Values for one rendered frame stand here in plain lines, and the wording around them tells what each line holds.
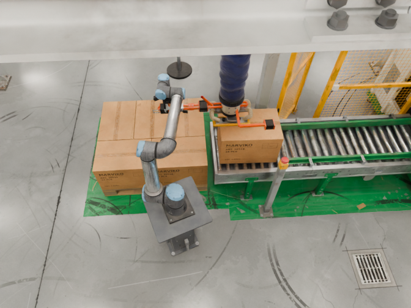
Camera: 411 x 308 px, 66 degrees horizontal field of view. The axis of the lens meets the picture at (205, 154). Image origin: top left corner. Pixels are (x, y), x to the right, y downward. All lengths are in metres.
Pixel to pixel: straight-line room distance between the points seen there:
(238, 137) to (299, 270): 1.51
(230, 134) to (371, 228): 1.95
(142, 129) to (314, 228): 2.22
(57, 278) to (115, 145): 1.46
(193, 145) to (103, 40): 3.11
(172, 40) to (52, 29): 0.15
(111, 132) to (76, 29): 3.31
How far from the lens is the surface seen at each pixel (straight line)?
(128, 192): 3.87
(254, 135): 3.10
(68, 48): 0.42
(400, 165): 3.89
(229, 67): 2.51
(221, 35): 0.41
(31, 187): 4.34
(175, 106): 2.41
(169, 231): 2.80
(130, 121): 3.80
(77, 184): 4.13
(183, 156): 3.41
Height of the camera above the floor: 3.34
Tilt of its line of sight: 55 degrees down
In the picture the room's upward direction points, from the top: 1 degrees clockwise
